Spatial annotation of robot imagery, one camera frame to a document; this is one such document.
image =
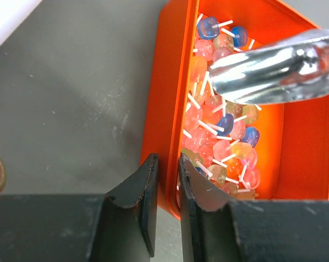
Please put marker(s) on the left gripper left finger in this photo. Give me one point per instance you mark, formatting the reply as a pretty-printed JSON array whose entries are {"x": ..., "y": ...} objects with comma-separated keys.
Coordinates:
[{"x": 119, "y": 225}]

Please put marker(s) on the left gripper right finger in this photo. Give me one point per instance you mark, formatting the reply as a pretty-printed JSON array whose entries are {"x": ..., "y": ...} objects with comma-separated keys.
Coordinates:
[{"x": 217, "y": 227}]

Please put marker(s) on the white plastic basket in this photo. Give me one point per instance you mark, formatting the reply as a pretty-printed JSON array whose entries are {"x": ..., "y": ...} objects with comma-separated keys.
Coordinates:
[{"x": 12, "y": 14}]

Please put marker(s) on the orange candy tray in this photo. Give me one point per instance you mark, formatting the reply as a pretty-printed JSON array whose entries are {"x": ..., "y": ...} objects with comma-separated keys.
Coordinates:
[{"x": 294, "y": 146}]

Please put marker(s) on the silver metal scoop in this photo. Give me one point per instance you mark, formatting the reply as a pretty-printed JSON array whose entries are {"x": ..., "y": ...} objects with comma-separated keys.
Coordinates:
[{"x": 290, "y": 70}]

